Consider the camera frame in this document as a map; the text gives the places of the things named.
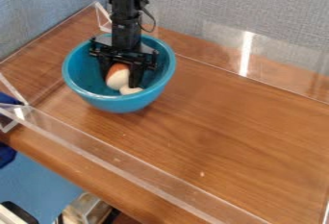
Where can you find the clear acrylic front barrier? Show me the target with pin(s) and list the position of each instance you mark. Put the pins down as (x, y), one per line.
(140, 174)

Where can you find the clear acrylic corner bracket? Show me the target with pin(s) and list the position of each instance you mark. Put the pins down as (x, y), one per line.
(104, 22)

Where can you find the metal object under table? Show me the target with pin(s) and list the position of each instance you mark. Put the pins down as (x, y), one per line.
(86, 210)

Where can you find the clear acrylic back barrier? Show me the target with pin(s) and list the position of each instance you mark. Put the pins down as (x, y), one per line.
(277, 63)

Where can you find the white brown toy mushroom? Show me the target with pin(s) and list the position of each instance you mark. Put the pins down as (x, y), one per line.
(116, 79)

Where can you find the clear acrylic barrier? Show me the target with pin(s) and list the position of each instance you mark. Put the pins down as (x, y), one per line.
(277, 63)
(140, 174)

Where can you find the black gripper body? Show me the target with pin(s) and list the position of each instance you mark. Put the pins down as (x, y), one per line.
(143, 54)

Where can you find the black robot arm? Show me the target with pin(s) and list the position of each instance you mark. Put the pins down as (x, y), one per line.
(124, 47)

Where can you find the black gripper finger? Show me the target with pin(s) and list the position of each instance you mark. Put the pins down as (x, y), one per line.
(106, 64)
(136, 72)

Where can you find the blue bowl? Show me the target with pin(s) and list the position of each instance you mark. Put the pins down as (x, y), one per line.
(80, 72)

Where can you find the black white object bottom-left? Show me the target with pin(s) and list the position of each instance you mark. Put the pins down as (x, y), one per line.
(12, 214)

